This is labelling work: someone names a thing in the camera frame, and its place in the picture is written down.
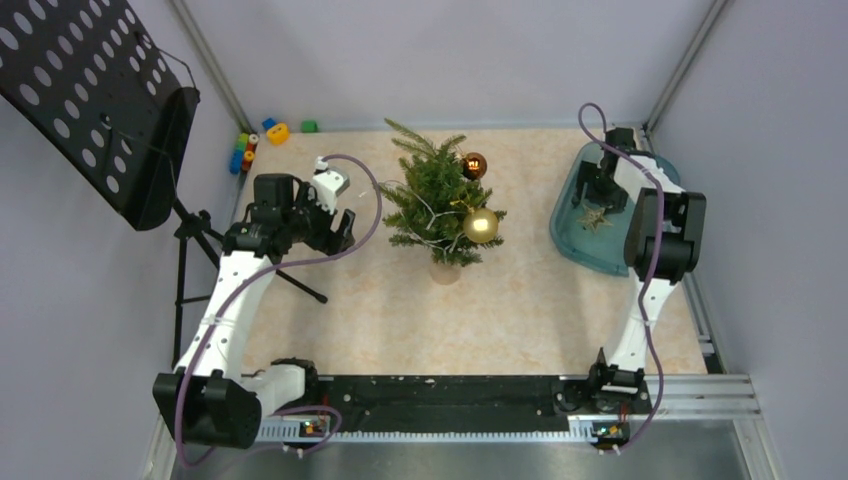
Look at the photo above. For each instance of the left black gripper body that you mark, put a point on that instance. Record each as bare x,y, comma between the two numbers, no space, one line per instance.
316,222

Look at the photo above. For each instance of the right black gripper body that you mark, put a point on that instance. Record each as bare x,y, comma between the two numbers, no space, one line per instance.
599,190

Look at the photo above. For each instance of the silver star ornament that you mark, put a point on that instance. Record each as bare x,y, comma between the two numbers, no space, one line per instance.
593,219

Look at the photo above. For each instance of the small green christmas tree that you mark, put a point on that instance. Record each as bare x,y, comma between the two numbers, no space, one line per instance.
433,170

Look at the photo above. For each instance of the gold bauble ornament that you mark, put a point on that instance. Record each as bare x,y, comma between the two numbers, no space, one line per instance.
480,225

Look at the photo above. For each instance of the copper bauble ornament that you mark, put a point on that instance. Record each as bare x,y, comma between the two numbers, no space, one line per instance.
474,166

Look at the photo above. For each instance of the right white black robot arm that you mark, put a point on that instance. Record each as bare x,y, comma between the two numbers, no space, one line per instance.
620,365

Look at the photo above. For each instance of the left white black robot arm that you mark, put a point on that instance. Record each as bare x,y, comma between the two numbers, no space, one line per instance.
208,400

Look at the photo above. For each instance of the yellow toy block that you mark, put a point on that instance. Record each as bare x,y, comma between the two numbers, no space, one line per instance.
278,134

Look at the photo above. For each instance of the green toy block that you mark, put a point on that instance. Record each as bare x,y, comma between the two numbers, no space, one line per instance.
309,126

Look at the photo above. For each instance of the stacked colourful brick toy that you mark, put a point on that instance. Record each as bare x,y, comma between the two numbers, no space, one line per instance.
243,153

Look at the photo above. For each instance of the black perforated music stand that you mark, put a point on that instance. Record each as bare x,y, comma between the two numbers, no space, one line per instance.
111,133

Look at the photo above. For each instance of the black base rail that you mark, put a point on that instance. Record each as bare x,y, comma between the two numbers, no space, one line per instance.
469,405

